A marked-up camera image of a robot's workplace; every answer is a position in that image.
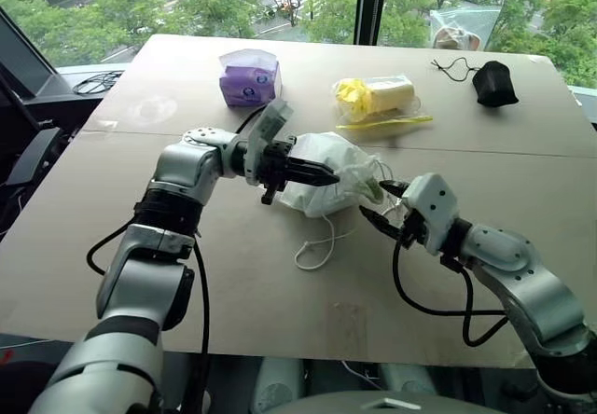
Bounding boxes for black equipment beside table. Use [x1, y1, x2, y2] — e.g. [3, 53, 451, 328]
[0, 122, 72, 231]

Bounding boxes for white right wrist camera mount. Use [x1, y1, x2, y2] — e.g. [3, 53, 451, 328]
[399, 172, 462, 255]

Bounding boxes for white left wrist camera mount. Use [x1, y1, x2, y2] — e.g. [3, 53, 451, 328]
[245, 98, 296, 187]

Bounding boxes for clear zip bag yellow strip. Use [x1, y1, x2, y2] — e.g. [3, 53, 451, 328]
[331, 74, 435, 131]

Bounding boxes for white drawstring cord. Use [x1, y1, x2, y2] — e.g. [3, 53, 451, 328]
[293, 159, 398, 272]

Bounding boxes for thin black camera cable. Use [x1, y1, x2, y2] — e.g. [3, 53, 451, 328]
[233, 104, 264, 136]

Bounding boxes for coiled black cable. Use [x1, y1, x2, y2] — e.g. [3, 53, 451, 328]
[71, 70, 126, 96]

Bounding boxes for clear plastic bag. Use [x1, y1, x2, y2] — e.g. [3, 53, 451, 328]
[428, 7, 504, 52]

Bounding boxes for black window frame post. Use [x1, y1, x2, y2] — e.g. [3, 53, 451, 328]
[355, 0, 391, 46]

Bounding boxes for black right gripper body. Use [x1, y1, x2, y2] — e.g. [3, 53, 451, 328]
[395, 199, 429, 251]

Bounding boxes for black drawstring pouch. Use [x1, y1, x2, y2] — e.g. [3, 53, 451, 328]
[471, 60, 521, 108]

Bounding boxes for black pouch cord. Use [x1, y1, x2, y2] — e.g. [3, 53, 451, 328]
[430, 56, 482, 85]

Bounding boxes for pale grey rounded shape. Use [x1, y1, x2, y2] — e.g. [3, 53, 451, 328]
[376, 362, 440, 397]
[250, 356, 308, 414]

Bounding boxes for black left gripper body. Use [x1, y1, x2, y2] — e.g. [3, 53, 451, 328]
[257, 135, 299, 206]

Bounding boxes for tan object in plastic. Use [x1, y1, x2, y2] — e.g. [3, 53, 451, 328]
[433, 25, 482, 52]

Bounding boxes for white drawstring bag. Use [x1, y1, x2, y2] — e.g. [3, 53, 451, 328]
[277, 131, 398, 220]

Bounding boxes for pale yellow folded cloth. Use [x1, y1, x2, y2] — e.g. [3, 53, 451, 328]
[336, 76, 416, 116]

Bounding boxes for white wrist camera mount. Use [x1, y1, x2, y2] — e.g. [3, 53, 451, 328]
[399, 172, 462, 255]
[245, 98, 296, 187]

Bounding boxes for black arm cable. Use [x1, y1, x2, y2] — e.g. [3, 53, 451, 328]
[391, 240, 509, 348]
[85, 221, 212, 414]

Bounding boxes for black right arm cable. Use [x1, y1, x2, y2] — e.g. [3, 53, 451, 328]
[391, 240, 509, 348]

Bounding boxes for purple tissue pack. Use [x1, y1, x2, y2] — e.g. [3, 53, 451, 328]
[218, 48, 285, 110]

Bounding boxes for thin white cable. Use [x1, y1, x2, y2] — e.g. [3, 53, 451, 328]
[341, 360, 380, 383]

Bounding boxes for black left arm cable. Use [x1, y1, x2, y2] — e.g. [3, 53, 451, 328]
[85, 221, 212, 414]

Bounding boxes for green towel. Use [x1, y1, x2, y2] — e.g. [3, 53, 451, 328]
[347, 174, 386, 201]

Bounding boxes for dark monitor panel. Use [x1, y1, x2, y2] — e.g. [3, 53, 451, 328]
[0, 6, 62, 104]

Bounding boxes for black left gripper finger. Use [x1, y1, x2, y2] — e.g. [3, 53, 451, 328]
[285, 170, 341, 187]
[285, 156, 339, 177]

